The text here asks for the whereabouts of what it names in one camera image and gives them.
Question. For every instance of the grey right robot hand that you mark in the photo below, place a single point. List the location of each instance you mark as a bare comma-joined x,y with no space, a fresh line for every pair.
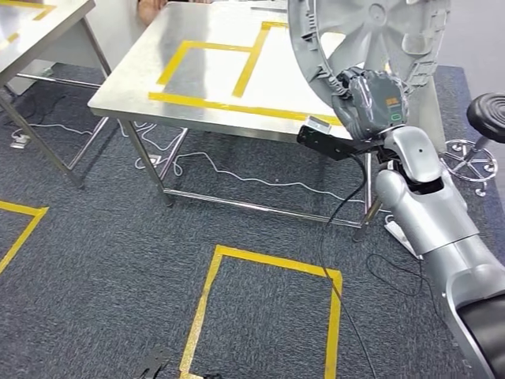
371,104

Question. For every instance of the silver plastic wheel hubcap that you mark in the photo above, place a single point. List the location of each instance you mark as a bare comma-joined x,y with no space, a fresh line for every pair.
355,47

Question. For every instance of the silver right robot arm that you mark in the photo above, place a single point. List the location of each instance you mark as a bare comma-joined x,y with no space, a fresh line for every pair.
434,219

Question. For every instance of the stainless steel workbench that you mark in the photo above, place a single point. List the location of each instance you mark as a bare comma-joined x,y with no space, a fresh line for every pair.
39,36
138,78

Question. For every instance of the yellow tape on workbench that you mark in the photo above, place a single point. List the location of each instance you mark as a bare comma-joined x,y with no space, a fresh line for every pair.
23,4

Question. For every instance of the white table leg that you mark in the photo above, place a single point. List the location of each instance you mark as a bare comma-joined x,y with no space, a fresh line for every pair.
432,104

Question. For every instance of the black stool with chrome base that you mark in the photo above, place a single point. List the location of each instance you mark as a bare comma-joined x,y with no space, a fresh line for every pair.
489,115

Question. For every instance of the person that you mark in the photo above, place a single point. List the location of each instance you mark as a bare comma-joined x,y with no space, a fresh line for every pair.
151,10

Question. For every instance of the small white adapter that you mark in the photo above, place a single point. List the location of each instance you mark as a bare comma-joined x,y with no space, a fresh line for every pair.
20,142

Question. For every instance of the yellow floor tape line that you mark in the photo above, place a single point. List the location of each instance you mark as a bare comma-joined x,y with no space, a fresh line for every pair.
23,209

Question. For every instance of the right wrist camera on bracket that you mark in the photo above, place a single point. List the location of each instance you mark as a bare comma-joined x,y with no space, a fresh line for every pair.
331,144

